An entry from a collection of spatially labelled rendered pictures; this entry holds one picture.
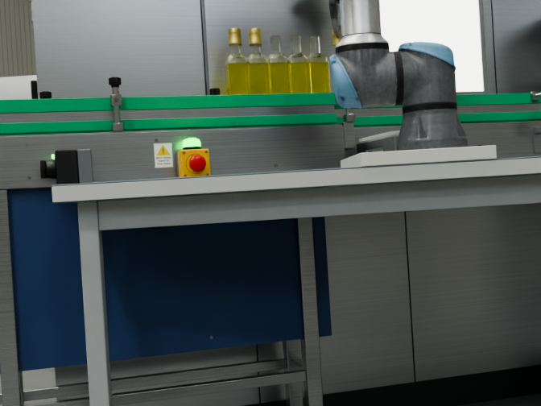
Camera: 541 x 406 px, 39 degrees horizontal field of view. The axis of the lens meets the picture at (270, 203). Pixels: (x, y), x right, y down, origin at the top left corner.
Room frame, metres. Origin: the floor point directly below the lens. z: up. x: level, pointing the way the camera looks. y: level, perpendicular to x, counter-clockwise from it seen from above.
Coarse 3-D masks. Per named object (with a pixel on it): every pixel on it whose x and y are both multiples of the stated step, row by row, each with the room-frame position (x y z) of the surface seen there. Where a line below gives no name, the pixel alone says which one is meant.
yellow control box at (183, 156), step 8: (176, 152) 1.88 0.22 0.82; (184, 152) 1.83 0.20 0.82; (192, 152) 1.83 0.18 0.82; (200, 152) 1.84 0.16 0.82; (208, 152) 1.84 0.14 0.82; (176, 160) 1.88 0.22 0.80; (184, 160) 1.83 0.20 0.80; (208, 160) 1.84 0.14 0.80; (184, 168) 1.83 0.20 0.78; (208, 168) 1.84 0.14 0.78; (184, 176) 1.83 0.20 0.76
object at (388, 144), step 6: (390, 138) 1.86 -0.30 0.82; (396, 138) 1.86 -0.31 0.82; (360, 144) 2.04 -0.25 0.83; (366, 144) 2.00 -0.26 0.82; (372, 144) 1.97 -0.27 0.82; (378, 144) 1.93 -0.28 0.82; (384, 144) 1.90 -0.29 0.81; (390, 144) 1.86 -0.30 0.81; (360, 150) 2.05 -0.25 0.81; (366, 150) 2.01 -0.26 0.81; (372, 150) 1.98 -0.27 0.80; (378, 150) 1.94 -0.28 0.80; (384, 150) 1.90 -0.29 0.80; (390, 150) 1.87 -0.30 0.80; (396, 150) 1.86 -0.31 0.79
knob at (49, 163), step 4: (40, 160) 1.76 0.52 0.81; (44, 160) 1.76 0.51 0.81; (48, 160) 1.76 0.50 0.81; (52, 160) 1.76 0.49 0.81; (40, 164) 1.76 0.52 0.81; (44, 164) 1.76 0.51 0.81; (48, 164) 1.75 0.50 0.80; (52, 164) 1.75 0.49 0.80; (40, 168) 1.76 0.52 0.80; (44, 168) 1.76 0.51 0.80; (48, 168) 1.75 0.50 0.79; (52, 168) 1.75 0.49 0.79; (40, 172) 1.76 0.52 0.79; (44, 172) 1.76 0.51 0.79; (48, 172) 1.75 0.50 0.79; (52, 172) 1.75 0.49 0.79; (44, 176) 1.76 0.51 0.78; (48, 176) 1.76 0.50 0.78; (52, 176) 1.76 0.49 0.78
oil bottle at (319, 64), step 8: (312, 56) 2.14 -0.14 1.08; (320, 56) 2.14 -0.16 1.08; (312, 64) 2.13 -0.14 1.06; (320, 64) 2.14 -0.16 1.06; (312, 72) 2.13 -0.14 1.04; (320, 72) 2.14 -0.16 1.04; (328, 72) 2.15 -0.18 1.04; (312, 80) 2.13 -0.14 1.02; (320, 80) 2.14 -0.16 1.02; (328, 80) 2.14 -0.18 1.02; (312, 88) 2.13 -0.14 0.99; (320, 88) 2.14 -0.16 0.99; (328, 88) 2.14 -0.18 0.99
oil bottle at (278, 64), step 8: (272, 56) 2.10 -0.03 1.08; (280, 56) 2.11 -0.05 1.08; (272, 64) 2.10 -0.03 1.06; (280, 64) 2.10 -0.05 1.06; (288, 64) 2.11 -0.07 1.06; (272, 72) 2.10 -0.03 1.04; (280, 72) 2.10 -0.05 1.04; (288, 72) 2.11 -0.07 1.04; (272, 80) 2.10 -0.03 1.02; (280, 80) 2.10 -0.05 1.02; (288, 80) 2.11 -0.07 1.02; (272, 88) 2.10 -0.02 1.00; (280, 88) 2.10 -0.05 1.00; (288, 88) 2.11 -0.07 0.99
